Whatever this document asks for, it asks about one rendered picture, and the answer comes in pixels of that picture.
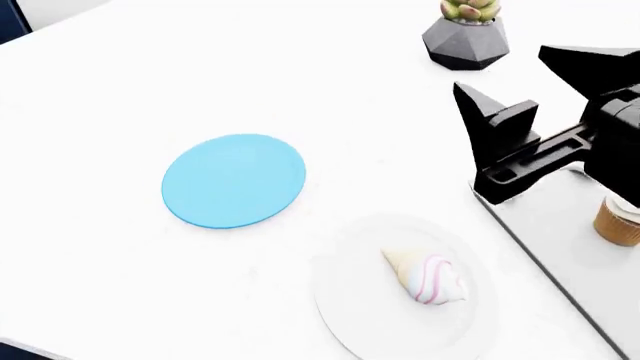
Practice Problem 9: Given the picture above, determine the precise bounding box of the green succulent plant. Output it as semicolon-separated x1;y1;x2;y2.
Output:
439;0;502;27

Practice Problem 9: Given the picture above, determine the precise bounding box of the grey faceted plant pot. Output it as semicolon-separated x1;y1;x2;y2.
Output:
421;15;512;72

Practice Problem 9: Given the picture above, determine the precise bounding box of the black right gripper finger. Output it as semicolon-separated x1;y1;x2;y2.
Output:
452;81;543;180
538;44;640;102

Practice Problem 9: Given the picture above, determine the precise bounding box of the ice cream cone pink swirl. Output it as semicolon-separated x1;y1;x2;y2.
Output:
380;246;470;306

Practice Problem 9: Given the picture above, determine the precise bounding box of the round white plate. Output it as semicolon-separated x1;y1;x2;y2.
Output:
312;213;501;360

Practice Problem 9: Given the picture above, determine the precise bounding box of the round blue plate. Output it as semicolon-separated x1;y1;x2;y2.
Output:
160;132;307;231

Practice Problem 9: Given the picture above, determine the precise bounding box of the cupcake with brown paper wrapper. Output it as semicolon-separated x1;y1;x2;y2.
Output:
592;195;640;248

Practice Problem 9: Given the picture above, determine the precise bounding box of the white rectangular tray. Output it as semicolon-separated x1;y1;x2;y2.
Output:
468;164;640;360

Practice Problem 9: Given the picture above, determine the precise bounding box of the dark blue chair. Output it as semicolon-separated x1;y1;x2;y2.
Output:
0;0;34;46

